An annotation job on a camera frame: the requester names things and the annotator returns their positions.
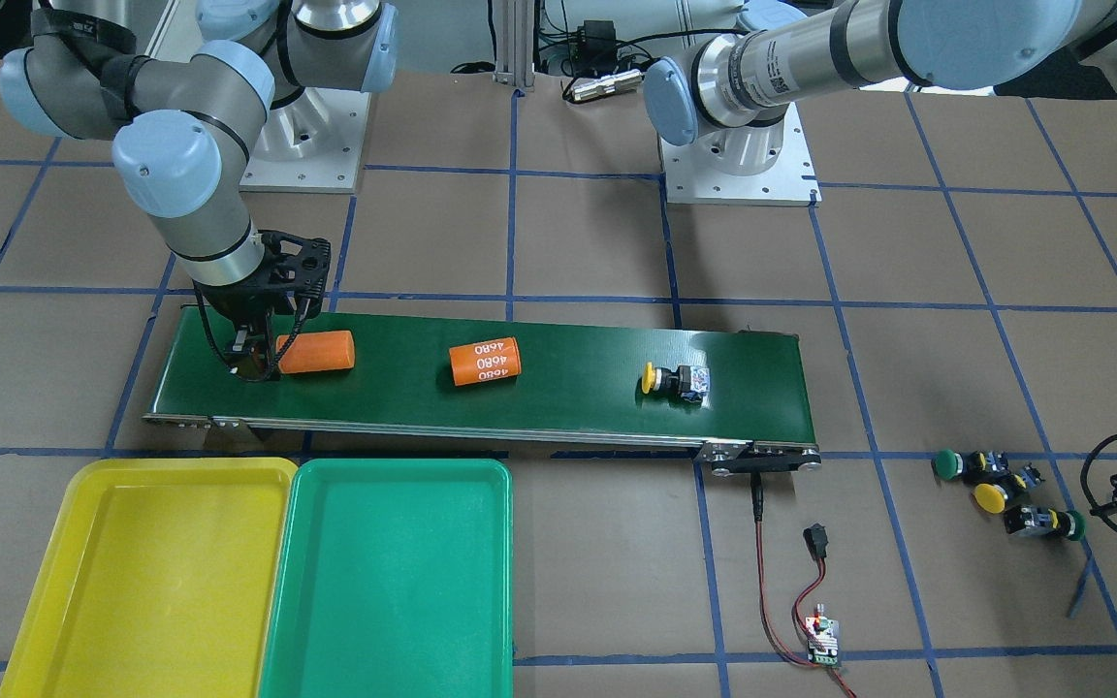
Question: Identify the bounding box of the green push button switch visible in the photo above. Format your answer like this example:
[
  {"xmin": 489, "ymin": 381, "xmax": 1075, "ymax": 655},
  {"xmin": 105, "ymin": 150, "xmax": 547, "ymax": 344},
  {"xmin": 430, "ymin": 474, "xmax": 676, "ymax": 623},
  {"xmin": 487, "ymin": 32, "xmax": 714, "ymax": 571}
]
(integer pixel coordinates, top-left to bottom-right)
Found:
[{"xmin": 930, "ymin": 448, "xmax": 1009, "ymax": 485}]

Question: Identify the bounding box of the red black power cable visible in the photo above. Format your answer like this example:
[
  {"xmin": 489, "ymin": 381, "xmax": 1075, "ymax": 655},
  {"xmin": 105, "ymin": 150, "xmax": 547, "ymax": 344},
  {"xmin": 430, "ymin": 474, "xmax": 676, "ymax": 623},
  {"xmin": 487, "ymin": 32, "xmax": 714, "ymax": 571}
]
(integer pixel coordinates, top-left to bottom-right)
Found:
[{"xmin": 750, "ymin": 474, "xmax": 858, "ymax": 698}]

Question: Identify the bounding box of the small motor controller board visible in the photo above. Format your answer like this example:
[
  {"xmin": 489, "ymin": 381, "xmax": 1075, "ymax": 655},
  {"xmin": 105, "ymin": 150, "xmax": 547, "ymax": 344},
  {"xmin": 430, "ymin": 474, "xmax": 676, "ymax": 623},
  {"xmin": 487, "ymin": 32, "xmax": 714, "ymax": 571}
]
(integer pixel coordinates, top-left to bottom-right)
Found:
[{"xmin": 802, "ymin": 613, "xmax": 843, "ymax": 670}]

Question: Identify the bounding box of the black power adapter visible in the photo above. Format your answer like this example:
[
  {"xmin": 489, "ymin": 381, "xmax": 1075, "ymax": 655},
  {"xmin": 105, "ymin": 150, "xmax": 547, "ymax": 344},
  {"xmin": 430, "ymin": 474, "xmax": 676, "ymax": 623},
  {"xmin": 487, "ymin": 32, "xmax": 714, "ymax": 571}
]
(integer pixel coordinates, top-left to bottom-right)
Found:
[{"xmin": 575, "ymin": 19, "xmax": 617, "ymax": 61}]

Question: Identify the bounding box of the yellow push button switch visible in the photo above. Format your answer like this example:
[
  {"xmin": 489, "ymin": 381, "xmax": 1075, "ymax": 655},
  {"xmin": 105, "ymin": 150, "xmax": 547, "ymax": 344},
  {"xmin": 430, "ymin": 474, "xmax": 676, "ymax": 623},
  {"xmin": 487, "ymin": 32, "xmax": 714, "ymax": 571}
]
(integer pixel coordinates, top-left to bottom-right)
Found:
[{"xmin": 973, "ymin": 463, "xmax": 1046, "ymax": 514}]

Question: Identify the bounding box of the green conveyor belt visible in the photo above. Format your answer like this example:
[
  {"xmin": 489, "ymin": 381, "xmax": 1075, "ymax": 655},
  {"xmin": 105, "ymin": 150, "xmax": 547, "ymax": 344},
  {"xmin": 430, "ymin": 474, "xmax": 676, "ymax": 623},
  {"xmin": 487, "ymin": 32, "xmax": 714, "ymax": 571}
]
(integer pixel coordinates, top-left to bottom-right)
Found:
[{"xmin": 145, "ymin": 306, "xmax": 821, "ymax": 474}]

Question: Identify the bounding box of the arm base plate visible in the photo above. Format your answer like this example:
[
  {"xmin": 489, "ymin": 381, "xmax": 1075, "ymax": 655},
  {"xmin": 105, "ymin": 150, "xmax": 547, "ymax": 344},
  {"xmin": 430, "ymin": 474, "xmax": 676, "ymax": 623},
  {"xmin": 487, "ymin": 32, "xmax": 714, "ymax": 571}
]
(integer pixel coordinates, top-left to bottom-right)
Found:
[
  {"xmin": 657, "ymin": 105, "xmax": 823, "ymax": 205},
  {"xmin": 240, "ymin": 88, "xmax": 372, "ymax": 194}
]

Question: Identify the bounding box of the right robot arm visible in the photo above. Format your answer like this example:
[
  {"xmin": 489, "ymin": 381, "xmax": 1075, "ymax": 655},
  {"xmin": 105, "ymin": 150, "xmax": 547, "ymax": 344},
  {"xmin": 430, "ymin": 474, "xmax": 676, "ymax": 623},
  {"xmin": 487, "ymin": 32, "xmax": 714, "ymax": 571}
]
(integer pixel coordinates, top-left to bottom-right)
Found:
[{"xmin": 0, "ymin": 1, "xmax": 398, "ymax": 383}]

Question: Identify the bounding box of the plain orange cylinder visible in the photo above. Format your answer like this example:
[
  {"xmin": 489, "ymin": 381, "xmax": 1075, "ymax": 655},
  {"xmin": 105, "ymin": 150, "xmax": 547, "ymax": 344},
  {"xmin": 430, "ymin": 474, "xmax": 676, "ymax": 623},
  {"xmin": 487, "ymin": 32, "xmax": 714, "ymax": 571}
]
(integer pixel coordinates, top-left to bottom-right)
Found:
[{"xmin": 275, "ymin": 329, "xmax": 356, "ymax": 375}]

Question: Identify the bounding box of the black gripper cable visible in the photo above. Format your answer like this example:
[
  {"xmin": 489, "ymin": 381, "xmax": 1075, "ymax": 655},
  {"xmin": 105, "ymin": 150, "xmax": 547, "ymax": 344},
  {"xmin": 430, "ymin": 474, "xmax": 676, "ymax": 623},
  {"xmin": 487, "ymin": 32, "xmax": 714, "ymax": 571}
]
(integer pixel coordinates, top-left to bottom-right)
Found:
[{"xmin": 1080, "ymin": 433, "xmax": 1117, "ymax": 544}]

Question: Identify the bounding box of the yellow plastic tray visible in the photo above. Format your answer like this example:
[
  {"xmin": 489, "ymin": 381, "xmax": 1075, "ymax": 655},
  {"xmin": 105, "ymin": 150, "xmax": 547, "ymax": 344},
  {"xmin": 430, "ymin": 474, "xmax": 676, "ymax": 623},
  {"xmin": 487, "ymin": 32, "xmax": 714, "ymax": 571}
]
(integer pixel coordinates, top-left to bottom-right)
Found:
[{"xmin": 0, "ymin": 457, "xmax": 297, "ymax": 697}]

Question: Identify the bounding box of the aluminium frame post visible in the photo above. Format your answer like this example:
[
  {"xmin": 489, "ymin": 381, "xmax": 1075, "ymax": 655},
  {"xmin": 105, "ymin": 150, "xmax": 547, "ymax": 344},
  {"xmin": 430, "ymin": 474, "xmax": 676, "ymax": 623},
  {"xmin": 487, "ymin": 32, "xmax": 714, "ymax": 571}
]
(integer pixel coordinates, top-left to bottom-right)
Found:
[{"xmin": 491, "ymin": 0, "xmax": 537, "ymax": 93}]

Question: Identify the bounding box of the silver metal connector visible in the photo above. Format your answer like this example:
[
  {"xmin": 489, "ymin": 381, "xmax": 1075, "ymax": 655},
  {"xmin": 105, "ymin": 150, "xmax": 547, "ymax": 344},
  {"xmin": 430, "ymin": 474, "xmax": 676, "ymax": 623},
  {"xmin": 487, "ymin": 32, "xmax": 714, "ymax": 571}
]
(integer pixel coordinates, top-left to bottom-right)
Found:
[{"xmin": 561, "ymin": 68, "xmax": 645, "ymax": 105}]

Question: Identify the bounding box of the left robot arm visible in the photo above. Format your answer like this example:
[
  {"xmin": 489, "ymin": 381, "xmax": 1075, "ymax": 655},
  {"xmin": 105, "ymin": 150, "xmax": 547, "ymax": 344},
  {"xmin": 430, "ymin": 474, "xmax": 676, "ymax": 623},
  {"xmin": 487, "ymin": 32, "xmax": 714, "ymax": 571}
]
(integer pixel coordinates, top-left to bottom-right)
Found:
[{"xmin": 645, "ymin": 1, "xmax": 1117, "ymax": 180}]

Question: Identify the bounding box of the green plastic tray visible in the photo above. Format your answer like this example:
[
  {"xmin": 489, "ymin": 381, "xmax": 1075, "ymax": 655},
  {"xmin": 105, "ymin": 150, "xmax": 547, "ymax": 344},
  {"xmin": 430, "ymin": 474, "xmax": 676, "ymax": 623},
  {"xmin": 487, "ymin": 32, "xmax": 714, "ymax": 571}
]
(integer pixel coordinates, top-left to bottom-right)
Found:
[{"xmin": 258, "ymin": 459, "xmax": 513, "ymax": 697}]

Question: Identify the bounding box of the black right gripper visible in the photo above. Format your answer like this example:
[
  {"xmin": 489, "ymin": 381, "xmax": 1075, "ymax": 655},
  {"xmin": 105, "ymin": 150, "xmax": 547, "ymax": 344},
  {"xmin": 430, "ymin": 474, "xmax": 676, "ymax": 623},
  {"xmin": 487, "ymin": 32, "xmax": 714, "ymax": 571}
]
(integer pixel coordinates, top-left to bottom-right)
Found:
[{"xmin": 194, "ymin": 230, "xmax": 333, "ymax": 383}]

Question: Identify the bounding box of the orange cylinder marked 4680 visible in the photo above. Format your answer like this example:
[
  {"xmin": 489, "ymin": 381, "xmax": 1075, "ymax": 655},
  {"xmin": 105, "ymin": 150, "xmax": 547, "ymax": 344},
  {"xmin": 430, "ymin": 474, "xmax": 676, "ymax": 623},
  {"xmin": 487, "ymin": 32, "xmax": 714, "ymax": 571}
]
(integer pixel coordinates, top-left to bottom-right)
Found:
[{"xmin": 448, "ymin": 336, "xmax": 523, "ymax": 386}]

